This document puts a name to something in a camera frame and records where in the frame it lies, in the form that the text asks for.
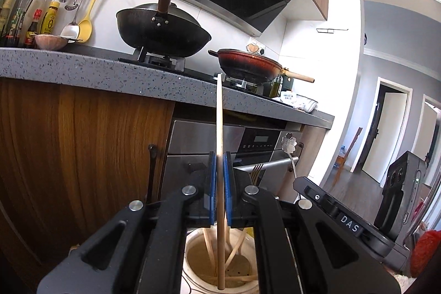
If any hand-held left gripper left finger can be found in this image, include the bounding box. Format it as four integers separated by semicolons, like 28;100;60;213
36;151;218;294

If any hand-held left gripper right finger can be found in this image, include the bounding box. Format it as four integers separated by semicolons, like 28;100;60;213
223;151;412;294

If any gold metal fork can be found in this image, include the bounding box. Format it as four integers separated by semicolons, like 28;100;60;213
250;163;265;188

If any white floral ceramic utensil holder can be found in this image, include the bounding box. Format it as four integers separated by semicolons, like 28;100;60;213
181;227;260;294

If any stainless steel built-in oven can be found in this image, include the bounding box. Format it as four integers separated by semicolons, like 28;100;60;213
160;120;304;201

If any red cloth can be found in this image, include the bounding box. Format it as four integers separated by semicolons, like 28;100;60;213
410;228;440;277

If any white door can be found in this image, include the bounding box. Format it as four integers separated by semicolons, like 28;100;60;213
418;94;441;177
370;92;408;184

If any wooden kitchen cabinet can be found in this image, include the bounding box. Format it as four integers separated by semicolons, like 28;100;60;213
0;79;176;284
300;122;333;188

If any green olive oil bottle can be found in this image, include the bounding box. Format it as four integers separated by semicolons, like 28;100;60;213
270;75;284;98

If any white cloth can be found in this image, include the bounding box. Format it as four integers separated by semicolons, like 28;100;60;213
281;92;319;114

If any black gas stove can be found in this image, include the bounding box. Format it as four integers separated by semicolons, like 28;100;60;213
119;46;300;102

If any grey speckled kitchen countertop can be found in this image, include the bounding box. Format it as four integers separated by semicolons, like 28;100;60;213
0;48;335;129

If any yellow silicone ladle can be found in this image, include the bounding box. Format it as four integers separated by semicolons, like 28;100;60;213
77;0;112;43

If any yellow label sauce bottle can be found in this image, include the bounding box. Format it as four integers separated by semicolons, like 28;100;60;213
39;1;61;34

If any soy sauce bottle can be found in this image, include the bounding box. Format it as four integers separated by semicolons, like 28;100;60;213
23;10;42;49

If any large plastic oil jug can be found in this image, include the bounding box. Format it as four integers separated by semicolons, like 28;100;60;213
26;0;49;36

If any dark green bottle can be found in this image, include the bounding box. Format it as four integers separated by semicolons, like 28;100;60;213
3;10;25;47

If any brown wooden utensil handle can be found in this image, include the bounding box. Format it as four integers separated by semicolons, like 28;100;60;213
203;228;217;269

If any black cabinet handle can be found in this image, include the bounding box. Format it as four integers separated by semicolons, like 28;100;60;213
147;143;159;203

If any red pan with wooden handle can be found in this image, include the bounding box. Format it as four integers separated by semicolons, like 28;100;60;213
208;49;316;85

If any white wall outlet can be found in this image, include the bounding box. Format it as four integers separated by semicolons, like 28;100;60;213
246;37;267;55

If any black wok with wooden handle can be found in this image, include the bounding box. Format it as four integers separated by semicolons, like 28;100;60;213
116;0;212;58

